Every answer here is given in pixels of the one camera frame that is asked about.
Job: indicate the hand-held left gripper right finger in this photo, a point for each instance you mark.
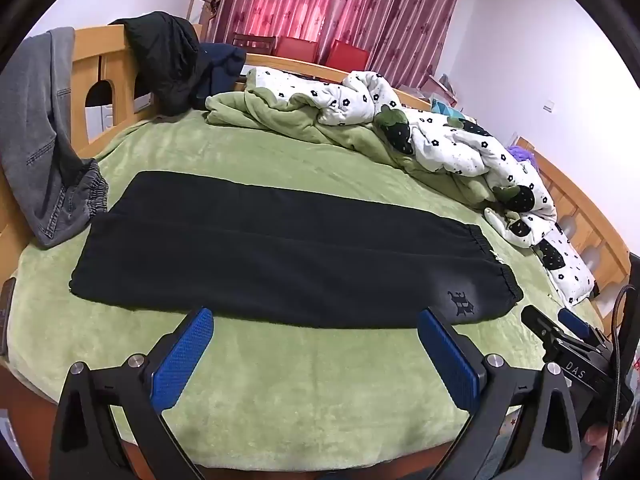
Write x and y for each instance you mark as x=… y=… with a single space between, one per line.
x=447 y=360

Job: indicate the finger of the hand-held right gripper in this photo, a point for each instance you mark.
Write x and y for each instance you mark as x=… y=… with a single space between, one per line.
x=537 y=322
x=575 y=322

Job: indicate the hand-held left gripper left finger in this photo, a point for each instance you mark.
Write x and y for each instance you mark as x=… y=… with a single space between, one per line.
x=182 y=360

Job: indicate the black pants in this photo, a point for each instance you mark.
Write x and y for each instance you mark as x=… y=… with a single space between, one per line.
x=275 y=250

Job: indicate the person's right hand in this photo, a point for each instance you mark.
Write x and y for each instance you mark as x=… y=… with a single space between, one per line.
x=595 y=442

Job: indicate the green fleece blanket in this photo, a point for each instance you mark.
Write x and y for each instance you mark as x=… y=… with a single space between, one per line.
x=300 y=385

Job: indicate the purple fluffy item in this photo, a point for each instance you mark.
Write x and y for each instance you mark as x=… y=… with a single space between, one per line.
x=522 y=154

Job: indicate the white floral quilt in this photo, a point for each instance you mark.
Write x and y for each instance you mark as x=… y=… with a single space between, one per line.
x=450 y=145

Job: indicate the teal patterned item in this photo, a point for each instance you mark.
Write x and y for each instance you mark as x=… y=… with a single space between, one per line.
x=447 y=109

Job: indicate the white cabinet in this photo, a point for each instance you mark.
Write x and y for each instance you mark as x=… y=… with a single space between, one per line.
x=102 y=117

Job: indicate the grey jeans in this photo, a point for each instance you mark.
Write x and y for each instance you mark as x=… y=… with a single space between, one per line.
x=35 y=110

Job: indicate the navy garment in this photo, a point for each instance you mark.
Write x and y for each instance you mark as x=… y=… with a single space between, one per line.
x=220 y=67

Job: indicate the black jacket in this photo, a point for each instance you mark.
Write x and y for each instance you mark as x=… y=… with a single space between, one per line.
x=160 y=60

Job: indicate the red chair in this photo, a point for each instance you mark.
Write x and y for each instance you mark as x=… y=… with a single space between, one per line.
x=296 y=49
x=348 y=54

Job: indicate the dark wooden chair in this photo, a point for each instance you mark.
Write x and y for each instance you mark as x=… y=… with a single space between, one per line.
x=250 y=44

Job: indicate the red floral curtain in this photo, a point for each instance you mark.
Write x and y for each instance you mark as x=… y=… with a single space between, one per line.
x=390 y=15

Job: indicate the wooden coat rack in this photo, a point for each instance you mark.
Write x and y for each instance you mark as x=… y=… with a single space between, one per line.
x=200 y=7

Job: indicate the wooden bed frame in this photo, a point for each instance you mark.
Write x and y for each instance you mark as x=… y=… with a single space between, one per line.
x=120 y=75

